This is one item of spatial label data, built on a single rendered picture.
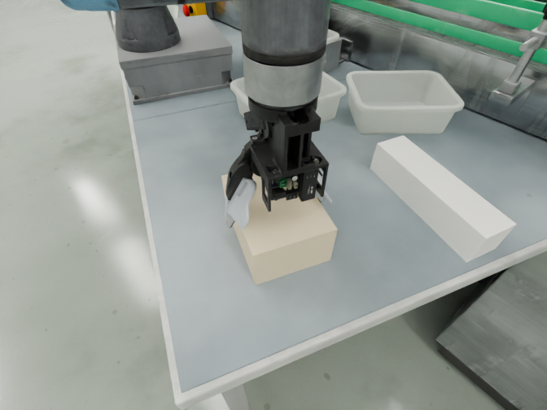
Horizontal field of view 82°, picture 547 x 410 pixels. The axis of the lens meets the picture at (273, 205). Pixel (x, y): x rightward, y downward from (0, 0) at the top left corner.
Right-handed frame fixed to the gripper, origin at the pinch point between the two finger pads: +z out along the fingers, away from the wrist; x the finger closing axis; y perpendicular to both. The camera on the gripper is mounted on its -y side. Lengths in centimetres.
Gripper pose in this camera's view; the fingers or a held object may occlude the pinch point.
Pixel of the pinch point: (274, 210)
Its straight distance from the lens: 47.9
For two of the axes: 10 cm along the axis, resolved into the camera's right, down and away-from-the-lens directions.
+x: 9.4, -2.6, 2.4
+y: 3.5, 6.9, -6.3
